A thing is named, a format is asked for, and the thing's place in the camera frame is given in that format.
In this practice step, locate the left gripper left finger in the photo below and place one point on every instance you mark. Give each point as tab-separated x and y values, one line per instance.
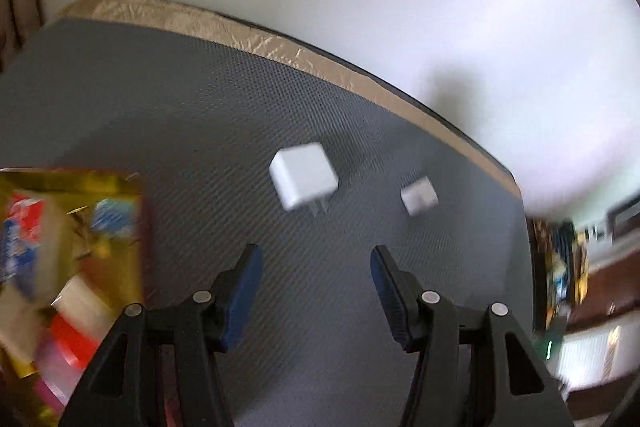
211	322

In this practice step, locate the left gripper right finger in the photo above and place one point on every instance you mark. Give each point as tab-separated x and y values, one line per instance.
425	323

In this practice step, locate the small white cube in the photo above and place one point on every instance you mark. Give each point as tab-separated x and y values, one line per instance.
419	196

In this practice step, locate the blue patterned small tin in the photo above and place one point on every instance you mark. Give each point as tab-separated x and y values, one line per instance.
114	217

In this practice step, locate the white charger plug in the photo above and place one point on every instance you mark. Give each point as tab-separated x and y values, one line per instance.
303	176

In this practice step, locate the floss pick plastic box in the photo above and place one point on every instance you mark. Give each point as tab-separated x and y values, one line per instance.
31	242

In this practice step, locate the Marubi red silver box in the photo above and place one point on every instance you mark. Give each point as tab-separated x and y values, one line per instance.
82	306

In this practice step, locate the red gold tin box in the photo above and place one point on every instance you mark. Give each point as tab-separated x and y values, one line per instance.
72	249

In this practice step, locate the grey mesh table mat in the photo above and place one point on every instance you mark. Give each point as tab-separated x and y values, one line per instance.
201	122

